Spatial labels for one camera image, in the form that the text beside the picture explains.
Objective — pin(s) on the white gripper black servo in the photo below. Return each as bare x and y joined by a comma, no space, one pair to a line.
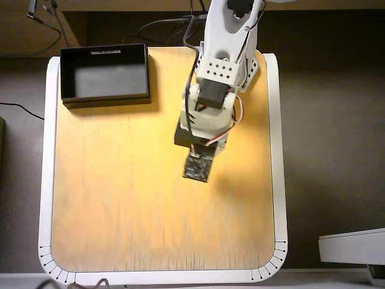
184,138

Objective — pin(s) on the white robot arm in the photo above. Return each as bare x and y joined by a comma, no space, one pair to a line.
219,36

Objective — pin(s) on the black rectangular bin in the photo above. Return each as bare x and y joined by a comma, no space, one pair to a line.
105,78

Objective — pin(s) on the wooden desk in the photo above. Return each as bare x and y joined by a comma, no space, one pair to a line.
18,36

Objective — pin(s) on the black camera circuit board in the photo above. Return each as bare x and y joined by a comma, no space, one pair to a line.
197,168

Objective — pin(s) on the white table edge frame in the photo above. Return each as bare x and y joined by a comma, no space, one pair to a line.
45,180

